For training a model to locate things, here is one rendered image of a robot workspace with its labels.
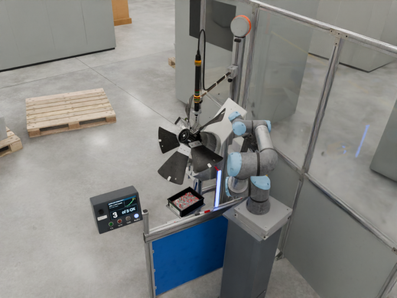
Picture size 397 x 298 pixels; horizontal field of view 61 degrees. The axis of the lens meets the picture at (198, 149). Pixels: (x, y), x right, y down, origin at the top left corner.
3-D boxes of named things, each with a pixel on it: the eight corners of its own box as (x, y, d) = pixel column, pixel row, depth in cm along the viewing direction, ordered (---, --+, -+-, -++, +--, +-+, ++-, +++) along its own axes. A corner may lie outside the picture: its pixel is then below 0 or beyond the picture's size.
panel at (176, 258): (241, 257, 294) (250, 202, 257) (243, 259, 293) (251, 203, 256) (154, 295, 262) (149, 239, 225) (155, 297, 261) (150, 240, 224)
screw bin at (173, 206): (189, 193, 259) (189, 185, 255) (204, 204, 249) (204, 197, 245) (166, 205, 247) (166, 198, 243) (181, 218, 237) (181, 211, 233)
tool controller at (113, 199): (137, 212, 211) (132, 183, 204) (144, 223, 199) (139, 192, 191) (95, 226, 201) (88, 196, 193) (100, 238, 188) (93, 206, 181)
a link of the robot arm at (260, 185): (270, 201, 200) (272, 184, 193) (247, 201, 201) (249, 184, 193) (267, 188, 210) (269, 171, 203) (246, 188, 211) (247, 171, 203)
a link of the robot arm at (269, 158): (285, 161, 154) (270, 115, 196) (260, 161, 155) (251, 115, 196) (282, 181, 160) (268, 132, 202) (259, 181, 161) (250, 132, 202)
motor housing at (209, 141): (192, 152, 279) (182, 146, 271) (209, 130, 275) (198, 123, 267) (205, 167, 263) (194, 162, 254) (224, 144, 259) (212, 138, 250)
